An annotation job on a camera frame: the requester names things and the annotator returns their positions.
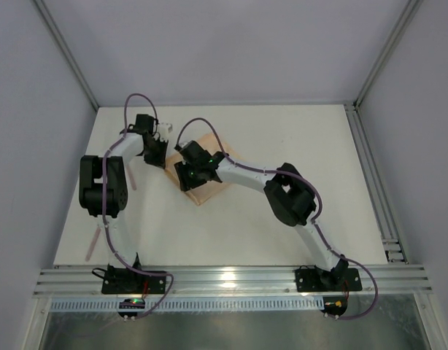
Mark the orange cloth napkin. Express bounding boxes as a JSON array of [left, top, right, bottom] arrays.
[[165, 133, 231, 206]]

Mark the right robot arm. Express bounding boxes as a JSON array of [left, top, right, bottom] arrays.
[[174, 141, 349, 291]]

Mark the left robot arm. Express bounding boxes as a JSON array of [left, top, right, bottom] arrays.
[[79, 114, 172, 284]]

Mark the left black controller board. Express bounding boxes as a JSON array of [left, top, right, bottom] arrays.
[[117, 298, 145, 321]]

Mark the black controller board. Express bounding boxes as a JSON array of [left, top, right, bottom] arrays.
[[117, 298, 145, 321], [321, 296, 348, 320]]

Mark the right black controller board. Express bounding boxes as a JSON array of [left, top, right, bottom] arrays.
[[321, 296, 348, 320]]

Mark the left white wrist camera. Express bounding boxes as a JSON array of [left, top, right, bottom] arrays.
[[157, 122, 173, 143]]

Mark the silver fork pink handle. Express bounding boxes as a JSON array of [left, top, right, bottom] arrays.
[[127, 169, 137, 191]]

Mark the left frame post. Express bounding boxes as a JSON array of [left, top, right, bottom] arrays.
[[30, 0, 100, 112]]

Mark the frame post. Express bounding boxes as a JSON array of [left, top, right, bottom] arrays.
[[353, 0, 423, 109], [30, 0, 100, 112]]

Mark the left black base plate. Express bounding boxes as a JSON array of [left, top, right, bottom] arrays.
[[92, 265, 166, 295]]

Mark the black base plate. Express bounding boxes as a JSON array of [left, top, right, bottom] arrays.
[[294, 266, 363, 292], [92, 265, 166, 295]]

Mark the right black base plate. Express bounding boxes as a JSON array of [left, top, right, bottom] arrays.
[[294, 266, 363, 292]]

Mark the front aluminium rail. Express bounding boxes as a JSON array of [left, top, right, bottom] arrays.
[[33, 264, 432, 298]]

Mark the aluminium rail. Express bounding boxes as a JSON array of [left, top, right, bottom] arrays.
[[33, 264, 432, 298], [344, 104, 409, 265]]

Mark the white slotted cable duct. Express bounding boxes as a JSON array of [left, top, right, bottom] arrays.
[[50, 295, 323, 313]]

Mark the right side aluminium rail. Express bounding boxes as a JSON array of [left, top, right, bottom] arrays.
[[344, 104, 409, 265]]

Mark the right frame post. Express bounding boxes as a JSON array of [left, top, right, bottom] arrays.
[[353, 0, 423, 109]]

